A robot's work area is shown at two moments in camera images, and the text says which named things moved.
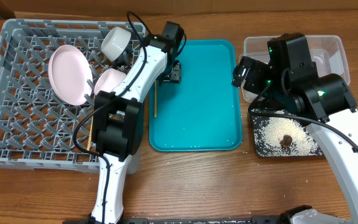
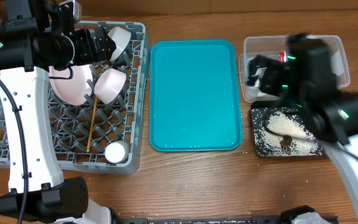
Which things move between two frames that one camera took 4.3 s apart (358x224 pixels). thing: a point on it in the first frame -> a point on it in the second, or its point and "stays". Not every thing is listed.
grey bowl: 115,43 stays
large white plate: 70,74 stays
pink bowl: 107,79 stays
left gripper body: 173,74 -> 83,54
